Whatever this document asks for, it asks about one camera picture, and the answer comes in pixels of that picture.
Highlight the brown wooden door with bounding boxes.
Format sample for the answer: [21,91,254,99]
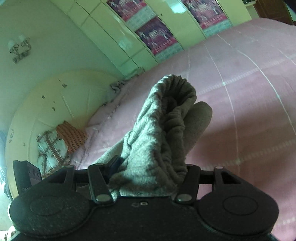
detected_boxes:
[254,0,295,25]

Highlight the grey-green pant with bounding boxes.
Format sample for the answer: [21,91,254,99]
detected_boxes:
[98,75,212,198]

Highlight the right pink calendar poster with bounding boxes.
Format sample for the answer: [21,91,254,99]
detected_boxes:
[182,0,232,37]

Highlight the grey crumpled cloth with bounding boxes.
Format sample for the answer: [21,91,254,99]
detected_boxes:
[110,80,129,93]

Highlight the pink calendar poster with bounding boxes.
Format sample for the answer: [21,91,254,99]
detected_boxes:
[107,0,183,62]
[182,0,232,37]

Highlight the cream curved headboard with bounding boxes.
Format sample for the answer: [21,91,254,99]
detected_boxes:
[5,70,118,198]

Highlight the orange striped pillow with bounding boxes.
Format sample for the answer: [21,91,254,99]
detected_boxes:
[56,121,87,154]

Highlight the wall lamp fixture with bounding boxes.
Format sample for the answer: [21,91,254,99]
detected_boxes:
[8,34,32,64]

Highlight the pink checked bedsheet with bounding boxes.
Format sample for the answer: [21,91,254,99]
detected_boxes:
[71,18,295,240]

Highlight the left pink calendar poster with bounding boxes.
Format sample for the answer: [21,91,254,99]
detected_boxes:
[107,0,183,62]

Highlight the light green wardrobe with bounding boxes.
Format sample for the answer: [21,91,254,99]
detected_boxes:
[55,0,251,76]

